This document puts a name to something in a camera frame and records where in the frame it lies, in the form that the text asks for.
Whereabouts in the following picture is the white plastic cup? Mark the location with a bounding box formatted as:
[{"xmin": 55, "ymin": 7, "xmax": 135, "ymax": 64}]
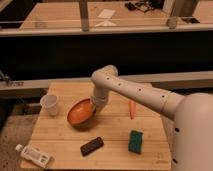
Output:
[{"xmin": 40, "ymin": 94, "xmax": 59, "ymax": 116}]

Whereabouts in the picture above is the grey metal post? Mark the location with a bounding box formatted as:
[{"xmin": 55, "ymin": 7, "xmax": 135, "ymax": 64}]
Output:
[
  {"xmin": 167, "ymin": 0, "xmax": 184, "ymax": 29},
  {"xmin": 79, "ymin": 0, "xmax": 89, "ymax": 32}
]

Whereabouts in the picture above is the orange ceramic bowl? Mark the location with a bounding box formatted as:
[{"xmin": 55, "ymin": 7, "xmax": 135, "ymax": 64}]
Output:
[{"xmin": 67, "ymin": 99, "xmax": 96, "ymax": 126}]

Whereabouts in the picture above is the metal clamp on rail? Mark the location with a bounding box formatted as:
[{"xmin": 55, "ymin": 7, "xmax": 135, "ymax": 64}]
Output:
[{"xmin": 0, "ymin": 70, "xmax": 24, "ymax": 87}]

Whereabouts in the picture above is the green sponge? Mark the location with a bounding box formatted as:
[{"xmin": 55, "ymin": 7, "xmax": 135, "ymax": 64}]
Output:
[{"xmin": 128, "ymin": 130, "xmax": 143, "ymax": 154}]

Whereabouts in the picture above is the white tube bottle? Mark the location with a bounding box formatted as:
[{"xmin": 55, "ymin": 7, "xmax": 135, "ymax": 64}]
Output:
[{"xmin": 15, "ymin": 144, "xmax": 52, "ymax": 168}]

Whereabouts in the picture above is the black cables pile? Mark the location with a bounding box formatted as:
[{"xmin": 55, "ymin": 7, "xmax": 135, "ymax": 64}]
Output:
[{"xmin": 124, "ymin": 0, "xmax": 154, "ymax": 14}]

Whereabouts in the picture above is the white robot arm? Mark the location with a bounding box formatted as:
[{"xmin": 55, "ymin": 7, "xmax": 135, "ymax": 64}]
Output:
[{"xmin": 91, "ymin": 65, "xmax": 213, "ymax": 171}]

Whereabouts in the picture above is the white paper sheet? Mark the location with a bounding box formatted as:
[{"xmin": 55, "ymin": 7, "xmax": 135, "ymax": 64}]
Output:
[{"xmin": 98, "ymin": 9, "xmax": 115, "ymax": 19}]

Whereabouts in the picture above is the grey metal post right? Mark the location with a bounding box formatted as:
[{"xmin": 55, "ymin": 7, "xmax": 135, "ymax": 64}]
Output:
[{"xmin": 167, "ymin": 0, "xmax": 184, "ymax": 29}]

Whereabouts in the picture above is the black rectangular block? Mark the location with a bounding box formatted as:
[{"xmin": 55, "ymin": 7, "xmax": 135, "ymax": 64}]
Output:
[{"xmin": 80, "ymin": 137, "xmax": 104, "ymax": 156}]

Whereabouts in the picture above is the orange carrot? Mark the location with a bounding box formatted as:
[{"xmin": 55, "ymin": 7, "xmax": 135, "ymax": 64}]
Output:
[{"xmin": 129, "ymin": 100, "xmax": 136, "ymax": 119}]

